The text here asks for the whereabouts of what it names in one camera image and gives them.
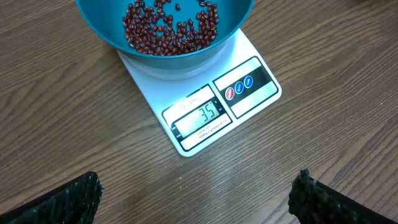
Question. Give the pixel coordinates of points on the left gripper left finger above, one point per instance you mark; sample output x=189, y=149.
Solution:
x=77, y=201

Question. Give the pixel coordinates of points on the white digital kitchen scale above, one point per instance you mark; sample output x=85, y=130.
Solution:
x=198, y=105

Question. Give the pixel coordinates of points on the blue metal bowl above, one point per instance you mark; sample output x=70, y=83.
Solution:
x=105, y=18

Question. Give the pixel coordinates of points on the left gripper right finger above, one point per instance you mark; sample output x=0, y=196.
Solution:
x=313, y=202

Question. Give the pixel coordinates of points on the red beans in bowl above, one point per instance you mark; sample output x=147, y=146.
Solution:
x=149, y=30

